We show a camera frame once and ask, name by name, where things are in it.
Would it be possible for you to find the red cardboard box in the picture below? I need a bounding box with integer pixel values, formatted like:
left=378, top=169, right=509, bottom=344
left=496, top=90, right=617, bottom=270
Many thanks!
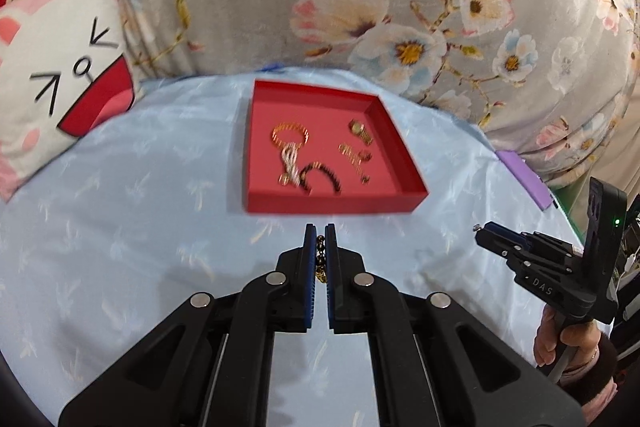
left=244, top=78, right=429, bottom=215

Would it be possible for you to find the grey floral blanket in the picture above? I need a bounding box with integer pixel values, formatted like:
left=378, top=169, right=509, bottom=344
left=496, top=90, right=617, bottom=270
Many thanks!
left=30, top=0, right=640, bottom=188

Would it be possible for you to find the purple flat object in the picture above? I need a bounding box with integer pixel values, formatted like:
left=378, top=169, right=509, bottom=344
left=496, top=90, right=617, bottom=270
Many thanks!
left=495, top=150, right=553, bottom=211

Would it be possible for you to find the gold chain with black clover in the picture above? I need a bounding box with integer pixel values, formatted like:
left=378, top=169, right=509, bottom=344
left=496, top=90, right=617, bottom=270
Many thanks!
left=337, top=142, right=373, bottom=184

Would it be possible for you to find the black bead bracelet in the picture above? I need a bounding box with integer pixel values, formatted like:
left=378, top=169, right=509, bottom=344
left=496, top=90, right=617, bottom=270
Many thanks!
left=300, top=162, right=346, bottom=198

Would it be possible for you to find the person's right hand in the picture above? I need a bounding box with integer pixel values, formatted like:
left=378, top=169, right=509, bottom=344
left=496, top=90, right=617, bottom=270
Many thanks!
left=532, top=307, right=601, bottom=375

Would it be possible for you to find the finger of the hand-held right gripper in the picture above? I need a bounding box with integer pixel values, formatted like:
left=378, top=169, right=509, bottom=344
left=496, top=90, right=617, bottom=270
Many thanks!
left=475, top=229, right=567, bottom=276
left=486, top=222, right=573, bottom=258

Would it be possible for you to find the gold wristwatch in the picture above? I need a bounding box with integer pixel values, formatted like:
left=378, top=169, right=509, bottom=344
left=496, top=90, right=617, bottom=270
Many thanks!
left=347, top=119, right=375, bottom=145

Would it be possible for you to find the light blue palm print sheet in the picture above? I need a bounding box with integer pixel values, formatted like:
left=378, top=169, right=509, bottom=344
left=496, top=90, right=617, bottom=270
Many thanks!
left=0, top=67, right=586, bottom=427

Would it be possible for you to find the white cartoon face pillow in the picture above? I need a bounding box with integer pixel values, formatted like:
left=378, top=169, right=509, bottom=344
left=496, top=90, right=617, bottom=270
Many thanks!
left=0, top=0, right=146, bottom=202

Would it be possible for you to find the person's right forearm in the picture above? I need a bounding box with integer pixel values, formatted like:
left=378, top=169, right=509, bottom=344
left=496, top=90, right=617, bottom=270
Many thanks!
left=555, top=334, right=623, bottom=425

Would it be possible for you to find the pearl bracelet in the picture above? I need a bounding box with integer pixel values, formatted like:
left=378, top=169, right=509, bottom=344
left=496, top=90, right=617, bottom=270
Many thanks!
left=277, top=144, right=303, bottom=188

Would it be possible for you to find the gold leaf bangle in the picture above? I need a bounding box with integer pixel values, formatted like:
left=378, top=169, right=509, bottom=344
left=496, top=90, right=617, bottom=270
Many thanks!
left=270, top=121, right=310, bottom=148

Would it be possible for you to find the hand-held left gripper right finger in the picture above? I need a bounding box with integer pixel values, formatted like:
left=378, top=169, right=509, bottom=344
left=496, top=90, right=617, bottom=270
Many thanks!
left=324, top=223, right=586, bottom=427

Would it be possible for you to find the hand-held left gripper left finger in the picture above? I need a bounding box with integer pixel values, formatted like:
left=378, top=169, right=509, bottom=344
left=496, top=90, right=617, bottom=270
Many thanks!
left=57, top=223, right=317, bottom=427

